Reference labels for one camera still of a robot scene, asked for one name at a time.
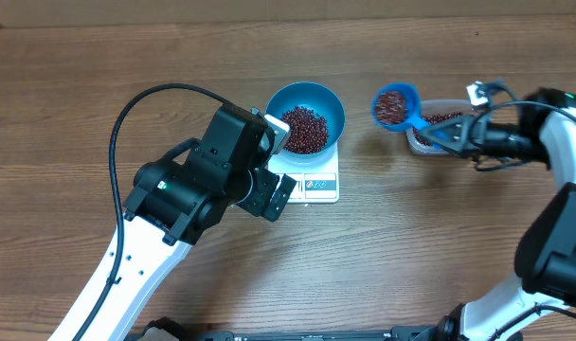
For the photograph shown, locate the clear plastic container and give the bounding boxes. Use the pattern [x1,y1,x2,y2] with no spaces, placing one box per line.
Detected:
[406,99,473,156]

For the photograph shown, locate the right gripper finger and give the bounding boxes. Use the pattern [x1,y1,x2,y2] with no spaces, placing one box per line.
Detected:
[420,116,463,140]
[423,133,459,153]

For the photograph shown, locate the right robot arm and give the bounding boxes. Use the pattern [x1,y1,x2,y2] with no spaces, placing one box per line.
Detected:
[415,84,576,340]

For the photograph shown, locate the blue metal bowl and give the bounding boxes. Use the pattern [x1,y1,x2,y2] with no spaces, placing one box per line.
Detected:
[265,81,346,151]

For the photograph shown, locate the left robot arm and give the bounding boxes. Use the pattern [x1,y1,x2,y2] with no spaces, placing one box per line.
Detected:
[51,104,296,340]

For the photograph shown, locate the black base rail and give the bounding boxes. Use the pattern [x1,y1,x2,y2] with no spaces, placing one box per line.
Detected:
[124,317,465,341]

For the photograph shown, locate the white digital kitchen scale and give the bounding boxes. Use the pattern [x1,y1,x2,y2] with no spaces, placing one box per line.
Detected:
[268,144,340,206]

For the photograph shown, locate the blue plastic measuring scoop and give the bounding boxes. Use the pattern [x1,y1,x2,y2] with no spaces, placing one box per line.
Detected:
[371,82,430,133]

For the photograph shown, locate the red beans in bowl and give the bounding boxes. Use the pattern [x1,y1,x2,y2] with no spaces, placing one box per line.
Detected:
[281,106,330,154]

